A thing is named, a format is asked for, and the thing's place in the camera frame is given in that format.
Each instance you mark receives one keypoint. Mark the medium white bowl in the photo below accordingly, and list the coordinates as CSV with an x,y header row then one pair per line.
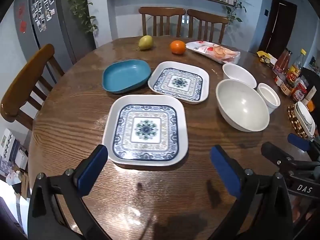
x,y
237,72

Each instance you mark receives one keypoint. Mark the green pear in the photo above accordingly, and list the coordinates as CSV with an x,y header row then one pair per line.
x,y
145,43

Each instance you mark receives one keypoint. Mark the white blue patterned square plate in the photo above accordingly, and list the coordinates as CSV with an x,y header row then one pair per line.
x,y
178,82
145,130

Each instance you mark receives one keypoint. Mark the trailing green plant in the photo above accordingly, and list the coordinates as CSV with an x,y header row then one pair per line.
x,y
233,13
81,7

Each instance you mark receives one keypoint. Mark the yellow cap oil bottle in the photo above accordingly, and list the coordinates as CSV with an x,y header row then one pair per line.
x,y
296,70

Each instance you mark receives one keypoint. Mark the yellow snack packet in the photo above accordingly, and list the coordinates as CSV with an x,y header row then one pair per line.
x,y
267,58

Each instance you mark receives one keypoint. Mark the wooden beaded trivet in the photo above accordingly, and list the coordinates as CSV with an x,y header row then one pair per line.
x,y
293,122

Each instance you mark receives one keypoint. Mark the red sauce bottle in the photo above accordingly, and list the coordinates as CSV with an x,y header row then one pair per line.
x,y
282,63

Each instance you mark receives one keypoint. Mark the brown sauce jar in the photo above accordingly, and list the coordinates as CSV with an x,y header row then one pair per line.
x,y
288,88

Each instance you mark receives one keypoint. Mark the white crumpled paper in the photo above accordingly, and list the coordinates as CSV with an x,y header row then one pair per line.
x,y
13,178

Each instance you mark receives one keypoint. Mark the wooden chair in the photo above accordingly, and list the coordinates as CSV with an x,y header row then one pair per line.
x,y
207,13
162,11
27,72

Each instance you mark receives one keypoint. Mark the dark wooden door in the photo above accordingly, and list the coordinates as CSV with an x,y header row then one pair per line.
x,y
277,25

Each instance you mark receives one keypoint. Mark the small red label jar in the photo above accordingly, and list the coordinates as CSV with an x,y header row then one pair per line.
x,y
279,79

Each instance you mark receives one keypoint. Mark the white snack bag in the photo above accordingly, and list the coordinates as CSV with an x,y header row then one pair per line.
x,y
215,52

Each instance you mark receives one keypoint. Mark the orange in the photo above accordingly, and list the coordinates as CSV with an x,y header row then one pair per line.
x,y
178,47

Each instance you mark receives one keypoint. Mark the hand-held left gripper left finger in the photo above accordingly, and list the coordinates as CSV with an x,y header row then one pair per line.
x,y
92,170

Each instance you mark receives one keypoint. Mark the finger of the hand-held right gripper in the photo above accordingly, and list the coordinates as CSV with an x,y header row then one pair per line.
x,y
277,156
298,141

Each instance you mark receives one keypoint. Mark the blue square dish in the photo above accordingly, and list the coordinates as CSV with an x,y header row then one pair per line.
x,y
125,75

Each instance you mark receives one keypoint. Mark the small white ramekin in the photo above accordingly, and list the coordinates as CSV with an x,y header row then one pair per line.
x,y
268,93

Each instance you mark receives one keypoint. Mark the grey fridge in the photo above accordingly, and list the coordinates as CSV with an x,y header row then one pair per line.
x,y
62,30

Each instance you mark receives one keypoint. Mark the large red label jar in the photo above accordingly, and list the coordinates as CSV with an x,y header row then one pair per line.
x,y
299,92

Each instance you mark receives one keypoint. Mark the group of fridge photos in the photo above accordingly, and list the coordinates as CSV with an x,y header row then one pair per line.
x,y
42,5

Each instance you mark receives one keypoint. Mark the red square fridge sticker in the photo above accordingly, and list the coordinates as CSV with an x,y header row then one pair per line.
x,y
21,11
23,27

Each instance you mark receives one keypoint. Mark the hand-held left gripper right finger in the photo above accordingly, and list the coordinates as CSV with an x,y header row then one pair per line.
x,y
225,172

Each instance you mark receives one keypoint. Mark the large white bowl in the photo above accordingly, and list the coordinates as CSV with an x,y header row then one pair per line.
x,y
242,105

